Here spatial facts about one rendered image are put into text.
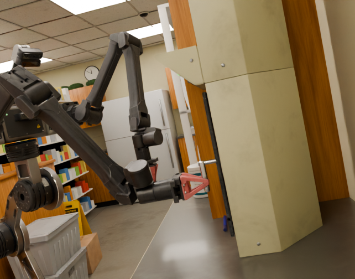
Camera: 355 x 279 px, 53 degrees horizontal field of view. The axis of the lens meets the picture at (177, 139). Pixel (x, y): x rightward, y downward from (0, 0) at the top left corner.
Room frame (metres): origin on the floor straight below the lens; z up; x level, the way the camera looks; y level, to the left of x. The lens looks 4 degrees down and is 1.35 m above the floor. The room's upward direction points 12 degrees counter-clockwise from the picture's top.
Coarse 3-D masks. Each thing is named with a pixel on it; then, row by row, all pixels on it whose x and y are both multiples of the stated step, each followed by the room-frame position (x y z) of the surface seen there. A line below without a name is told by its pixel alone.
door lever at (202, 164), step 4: (208, 160) 0.98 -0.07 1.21; (212, 160) 0.98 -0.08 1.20; (200, 164) 0.98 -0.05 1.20; (204, 164) 0.98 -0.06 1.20; (200, 168) 0.98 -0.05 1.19; (204, 168) 0.98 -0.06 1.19; (204, 172) 0.98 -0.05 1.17; (204, 176) 0.98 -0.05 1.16; (204, 188) 0.98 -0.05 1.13; (208, 188) 0.98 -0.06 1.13
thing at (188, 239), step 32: (160, 224) 1.38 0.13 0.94; (192, 224) 1.29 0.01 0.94; (352, 224) 0.99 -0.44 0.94; (160, 256) 1.05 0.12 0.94; (192, 256) 1.00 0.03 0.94; (224, 256) 0.96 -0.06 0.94; (256, 256) 0.92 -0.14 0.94; (288, 256) 0.88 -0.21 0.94; (320, 256) 0.84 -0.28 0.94; (352, 256) 0.81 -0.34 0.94
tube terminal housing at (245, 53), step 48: (192, 0) 0.93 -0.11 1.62; (240, 0) 0.93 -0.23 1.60; (240, 48) 0.91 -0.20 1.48; (288, 48) 1.02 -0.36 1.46; (240, 96) 0.92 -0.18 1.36; (288, 96) 1.00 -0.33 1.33; (240, 144) 0.92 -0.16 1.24; (288, 144) 0.98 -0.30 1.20; (240, 192) 0.92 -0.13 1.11; (288, 192) 0.95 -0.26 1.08; (240, 240) 0.93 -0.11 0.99; (288, 240) 0.93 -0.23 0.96
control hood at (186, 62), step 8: (184, 48) 0.94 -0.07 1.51; (192, 48) 0.93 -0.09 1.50; (160, 56) 0.94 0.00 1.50; (168, 56) 0.94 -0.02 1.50; (176, 56) 0.94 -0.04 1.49; (184, 56) 0.94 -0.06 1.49; (192, 56) 0.93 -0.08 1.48; (168, 64) 0.94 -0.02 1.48; (176, 64) 0.94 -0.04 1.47; (184, 64) 0.94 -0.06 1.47; (192, 64) 0.93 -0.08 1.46; (200, 64) 0.93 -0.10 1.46; (176, 72) 0.94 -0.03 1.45; (184, 72) 0.94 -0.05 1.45; (192, 72) 0.93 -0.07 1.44; (200, 72) 0.93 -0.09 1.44; (192, 80) 0.93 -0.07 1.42; (200, 80) 0.93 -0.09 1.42; (200, 88) 1.14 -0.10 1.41
